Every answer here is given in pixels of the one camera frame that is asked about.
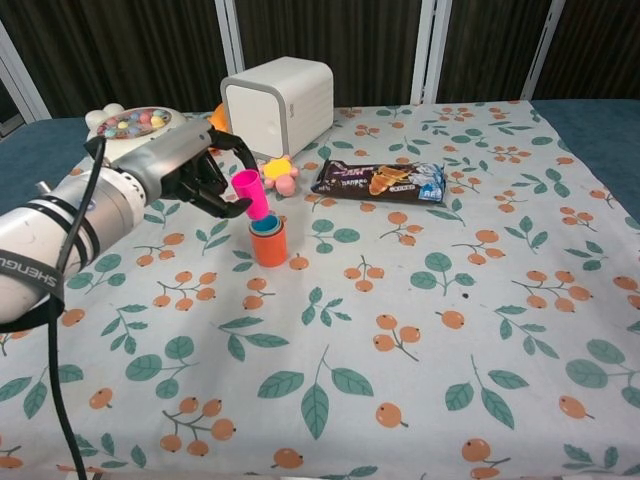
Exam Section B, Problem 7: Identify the teal table cover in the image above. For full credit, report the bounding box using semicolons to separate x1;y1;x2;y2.
0;98;640;241

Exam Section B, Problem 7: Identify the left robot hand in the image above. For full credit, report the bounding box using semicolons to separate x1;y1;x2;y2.
107;119;259;219

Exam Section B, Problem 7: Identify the dark folding screen panel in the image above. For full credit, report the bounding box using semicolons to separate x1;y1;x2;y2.
227;0;436;109
424;0;546;105
529;0;640;102
0;0;239;121

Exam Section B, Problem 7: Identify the floral print tablecloth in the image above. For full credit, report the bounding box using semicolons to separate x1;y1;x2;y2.
0;102;640;480

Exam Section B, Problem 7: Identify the white cube appliance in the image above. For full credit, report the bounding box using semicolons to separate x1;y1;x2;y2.
220;56;335;159

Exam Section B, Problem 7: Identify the light blue plastic cup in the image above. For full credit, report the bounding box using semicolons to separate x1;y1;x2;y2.
249;214;285;237

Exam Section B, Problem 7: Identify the orange plastic cup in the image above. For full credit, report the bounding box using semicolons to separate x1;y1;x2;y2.
249;219;289;266

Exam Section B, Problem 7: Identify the dark chocolate snack package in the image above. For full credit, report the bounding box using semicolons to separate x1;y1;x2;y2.
310;158;447;205

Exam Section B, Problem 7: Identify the orange rubber chicken toy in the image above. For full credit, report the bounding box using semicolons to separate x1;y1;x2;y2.
208;102;231;132

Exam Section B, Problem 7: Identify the small yellow pink toy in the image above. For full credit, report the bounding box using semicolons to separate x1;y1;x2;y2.
263;155;301;196

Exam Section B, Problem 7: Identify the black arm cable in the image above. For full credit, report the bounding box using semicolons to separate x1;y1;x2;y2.
45;138;107;480

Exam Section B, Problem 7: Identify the white fishing game toy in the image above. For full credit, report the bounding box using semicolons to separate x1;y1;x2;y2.
84;102;189;162

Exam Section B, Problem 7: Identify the pink plastic cup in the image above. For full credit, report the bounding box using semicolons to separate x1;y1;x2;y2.
231;169;271;221

